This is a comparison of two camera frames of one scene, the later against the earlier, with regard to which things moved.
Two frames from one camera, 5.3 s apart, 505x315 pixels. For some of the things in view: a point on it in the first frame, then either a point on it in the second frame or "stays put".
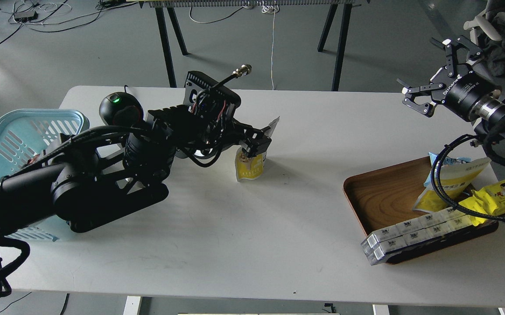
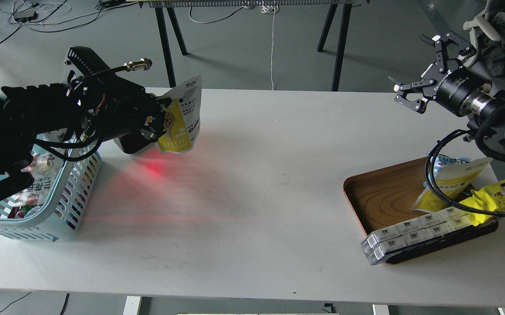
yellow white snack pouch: [455, 178] stays put
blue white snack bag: [444, 161] stays put
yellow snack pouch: [247, 168] to [182, 118]
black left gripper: [254, 141] to [137, 105]
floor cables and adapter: [43, 16] stays put
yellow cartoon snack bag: [499, 198] stays put
